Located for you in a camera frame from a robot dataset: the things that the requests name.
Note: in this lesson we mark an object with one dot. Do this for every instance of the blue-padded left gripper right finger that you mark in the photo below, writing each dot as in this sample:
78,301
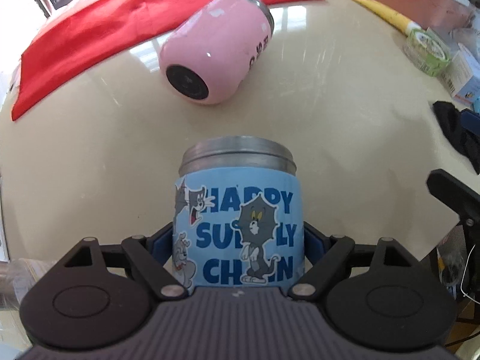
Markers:
330,258

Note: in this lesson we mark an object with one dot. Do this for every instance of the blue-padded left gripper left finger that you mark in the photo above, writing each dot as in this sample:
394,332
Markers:
146,256

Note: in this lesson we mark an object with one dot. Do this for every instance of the red flag cloth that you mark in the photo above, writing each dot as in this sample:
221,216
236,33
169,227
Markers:
86,32

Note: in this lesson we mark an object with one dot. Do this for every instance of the blue cartoon cup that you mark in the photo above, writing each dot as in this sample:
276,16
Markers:
238,218

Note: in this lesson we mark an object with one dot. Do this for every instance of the pink cup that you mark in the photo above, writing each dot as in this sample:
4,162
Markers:
208,56

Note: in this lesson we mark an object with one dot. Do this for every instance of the yellow tube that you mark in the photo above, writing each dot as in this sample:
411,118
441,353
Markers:
401,22

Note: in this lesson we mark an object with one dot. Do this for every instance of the green tape roll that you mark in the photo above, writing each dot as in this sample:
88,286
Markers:
426,53

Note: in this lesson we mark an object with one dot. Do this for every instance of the small white blue box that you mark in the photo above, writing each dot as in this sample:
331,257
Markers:
461,76

